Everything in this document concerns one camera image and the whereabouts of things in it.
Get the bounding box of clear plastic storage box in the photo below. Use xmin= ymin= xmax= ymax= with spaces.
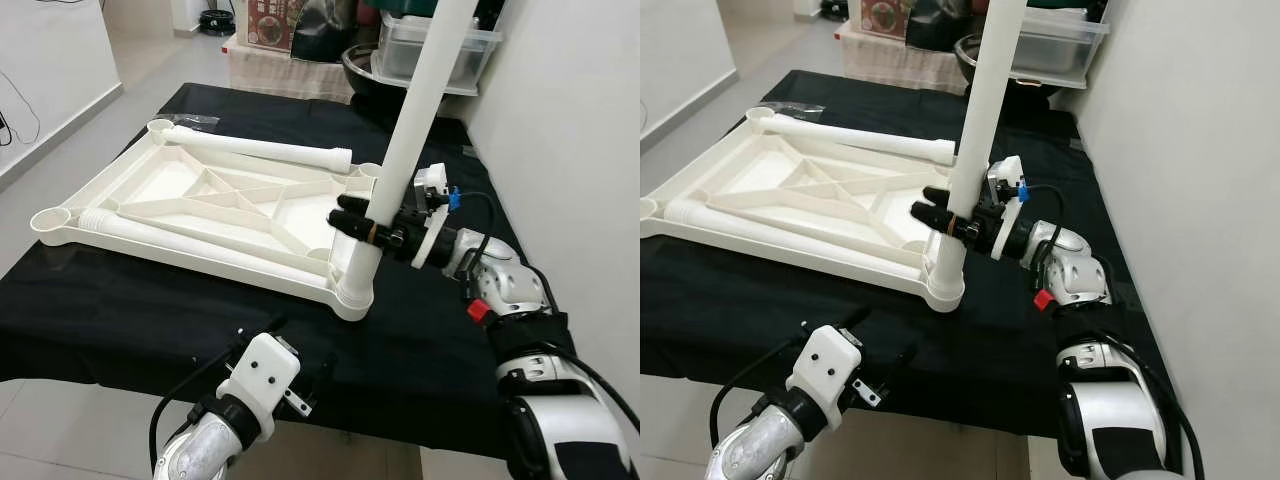
xmin=1010 ymin=8 xmax=1111 ymax=89
xmin=372 ymin=12 xmax=504 ymax=96

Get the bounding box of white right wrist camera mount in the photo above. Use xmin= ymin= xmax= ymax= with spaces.
xmin=410 ymin=165 xmax=463 ymax=271
xmin=985 ymin=155 xmax=1031 ymax=263

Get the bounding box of black bag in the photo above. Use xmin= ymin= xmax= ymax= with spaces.
xmin=295 ymin=0 xmax=361 ymax=63
xmin=905 ymin=0 xmax=976 ymax=53

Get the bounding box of black wok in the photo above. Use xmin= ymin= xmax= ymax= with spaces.
xmin=340 ymin=42 xmax=476 ymax=126
xmin=953 ymin=33 xmax=1066 ymax=101

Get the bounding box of red printed box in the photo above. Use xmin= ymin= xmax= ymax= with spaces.
xmin=245 ymin=0 xmax=301 ymax=53
xmin=858 ymin=0 xmax=913 ymax=43

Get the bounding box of black wall cable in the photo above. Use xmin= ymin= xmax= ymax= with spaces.
xmin=0 ymin=68 xmax=41 ymax=146

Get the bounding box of beige patterned cloth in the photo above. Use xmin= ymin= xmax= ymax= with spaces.
xmin=228 ymin=40 xmax=351 ymax=101
xmin=838 ymin=25 xmax=966 ymax=96

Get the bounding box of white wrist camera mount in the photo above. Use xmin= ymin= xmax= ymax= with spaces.
xmin=410 ymin=165 xmax=463 ymax=271
xmin=215 ymin=333 xmax=301 ymax=416
xmin=985 ymin=155 xmax=1031 ymax=263
xmin=785 ymin=325 xmax=863 ymax=416

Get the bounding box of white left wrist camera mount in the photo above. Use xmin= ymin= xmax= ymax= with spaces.
xmin=215 ymin=333 xmax=301 ymax=416
xmin=785 ymin=325 xmax=863 ymax=416

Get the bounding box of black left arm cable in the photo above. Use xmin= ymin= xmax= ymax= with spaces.
xmin=148 ymin=348 xmax=241 ymax=471
xmin=708 ymin=320 xmax=813 ymax=451

